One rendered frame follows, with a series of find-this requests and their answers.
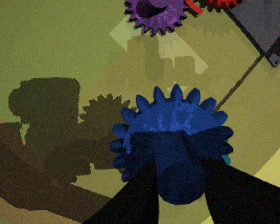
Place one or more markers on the grey board with short pegs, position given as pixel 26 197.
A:
pixel 260 19

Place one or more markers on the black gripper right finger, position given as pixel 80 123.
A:
pixel 235 197

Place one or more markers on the purple gear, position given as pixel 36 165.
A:
pixel 157 14

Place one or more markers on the blue gear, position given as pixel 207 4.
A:
pixel 175 133

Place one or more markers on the dark teal gear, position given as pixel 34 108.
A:
pixel 227 159

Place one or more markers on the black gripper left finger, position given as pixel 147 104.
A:
pixel 136 203

